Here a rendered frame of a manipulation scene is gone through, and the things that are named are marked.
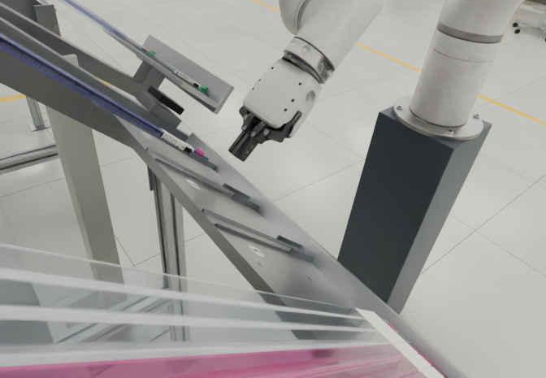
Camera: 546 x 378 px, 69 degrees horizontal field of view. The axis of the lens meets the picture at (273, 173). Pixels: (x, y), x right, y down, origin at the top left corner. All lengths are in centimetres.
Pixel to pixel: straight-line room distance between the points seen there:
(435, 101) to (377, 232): 36
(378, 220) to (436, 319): 53
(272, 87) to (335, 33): 12
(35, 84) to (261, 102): 31
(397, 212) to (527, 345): 73
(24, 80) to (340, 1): 44
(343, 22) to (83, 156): 56
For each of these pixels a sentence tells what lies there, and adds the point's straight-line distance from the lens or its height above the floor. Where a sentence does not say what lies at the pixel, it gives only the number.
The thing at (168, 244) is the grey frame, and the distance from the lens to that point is 84.
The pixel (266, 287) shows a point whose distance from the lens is 29.
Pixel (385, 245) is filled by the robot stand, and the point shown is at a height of 38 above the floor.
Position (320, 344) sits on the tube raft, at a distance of 23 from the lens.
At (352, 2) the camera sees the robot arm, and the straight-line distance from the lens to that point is 65.
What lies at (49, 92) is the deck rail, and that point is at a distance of 57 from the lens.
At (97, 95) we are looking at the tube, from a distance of 48.
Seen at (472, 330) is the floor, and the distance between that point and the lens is 149.
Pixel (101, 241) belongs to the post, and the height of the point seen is 36.
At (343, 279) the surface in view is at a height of 73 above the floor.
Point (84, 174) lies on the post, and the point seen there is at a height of 56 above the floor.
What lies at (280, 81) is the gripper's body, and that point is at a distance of 63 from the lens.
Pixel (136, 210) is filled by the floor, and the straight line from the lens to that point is 164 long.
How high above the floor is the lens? 109
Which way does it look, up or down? 37 degrees down
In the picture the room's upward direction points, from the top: 7 degrees clockwise
